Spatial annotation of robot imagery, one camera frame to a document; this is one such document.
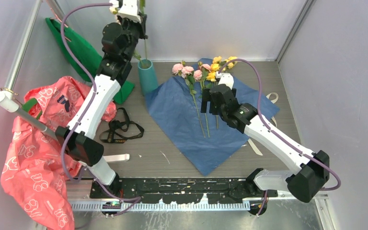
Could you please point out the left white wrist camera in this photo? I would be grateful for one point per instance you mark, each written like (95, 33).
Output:
(126, 9)

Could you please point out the green cloth bag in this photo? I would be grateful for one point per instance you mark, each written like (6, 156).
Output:
(86, 55)

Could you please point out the aluminium rail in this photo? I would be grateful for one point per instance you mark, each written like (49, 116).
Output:
(98, 200)

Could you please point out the silver metal frame pole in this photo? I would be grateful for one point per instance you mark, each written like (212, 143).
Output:
(21, 49)

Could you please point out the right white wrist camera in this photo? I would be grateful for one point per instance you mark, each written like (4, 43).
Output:
(225, 79)

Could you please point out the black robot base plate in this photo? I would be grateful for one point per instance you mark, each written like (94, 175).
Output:
(189, 190)

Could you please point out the yellow rose stem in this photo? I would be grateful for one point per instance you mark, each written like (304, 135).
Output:
(216, 65)

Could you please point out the blue paper bouquet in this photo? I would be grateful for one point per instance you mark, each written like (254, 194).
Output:
(182, 142)

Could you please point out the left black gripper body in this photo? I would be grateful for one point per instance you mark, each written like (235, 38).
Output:
(133, 30)

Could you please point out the teal ceramic vase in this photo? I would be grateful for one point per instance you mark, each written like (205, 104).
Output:
(147, 76)

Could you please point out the pink flower stem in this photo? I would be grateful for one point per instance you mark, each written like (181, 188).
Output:
(200, 76)
(188, 74)

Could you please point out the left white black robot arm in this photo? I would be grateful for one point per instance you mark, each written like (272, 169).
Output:
(109, 75)

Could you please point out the pink printed raincoat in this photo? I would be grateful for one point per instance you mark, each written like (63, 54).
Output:
(33, 173)

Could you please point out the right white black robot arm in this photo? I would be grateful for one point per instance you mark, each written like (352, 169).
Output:
(307, 171)

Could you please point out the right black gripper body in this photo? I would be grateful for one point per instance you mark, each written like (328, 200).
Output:
(216, 110)

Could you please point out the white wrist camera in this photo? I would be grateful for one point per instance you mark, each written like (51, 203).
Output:
(225, 79)
(126, 9)

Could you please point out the grey rod with white caps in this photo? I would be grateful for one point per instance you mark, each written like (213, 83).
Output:
(28, 119)

